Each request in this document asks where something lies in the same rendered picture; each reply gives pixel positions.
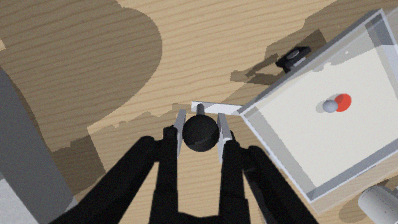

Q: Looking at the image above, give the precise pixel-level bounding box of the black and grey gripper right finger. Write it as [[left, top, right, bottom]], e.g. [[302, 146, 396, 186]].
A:
[[217, 113, 319, 224]]

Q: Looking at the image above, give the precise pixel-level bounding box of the grey mug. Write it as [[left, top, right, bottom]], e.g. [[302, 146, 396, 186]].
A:
[[358, 185, 398, 224]]

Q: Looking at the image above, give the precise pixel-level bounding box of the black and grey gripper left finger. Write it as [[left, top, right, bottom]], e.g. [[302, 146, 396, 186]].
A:
[[49, 109, 186, 224]]

